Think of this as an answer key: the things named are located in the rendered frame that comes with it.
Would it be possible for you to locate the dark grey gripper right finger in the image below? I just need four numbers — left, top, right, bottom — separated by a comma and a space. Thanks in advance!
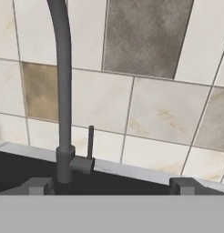
168, 177, 224, 196

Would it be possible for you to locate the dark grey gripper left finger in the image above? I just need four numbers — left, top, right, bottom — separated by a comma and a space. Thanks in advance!
0, 177, 56, 196

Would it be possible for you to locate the dark grey faucet handle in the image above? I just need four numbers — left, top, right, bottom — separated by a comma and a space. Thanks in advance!
68, 125, 96, 176

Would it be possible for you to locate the dark grey sink faucet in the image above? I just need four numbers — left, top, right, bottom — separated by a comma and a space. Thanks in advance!
46, 0, 76, 185

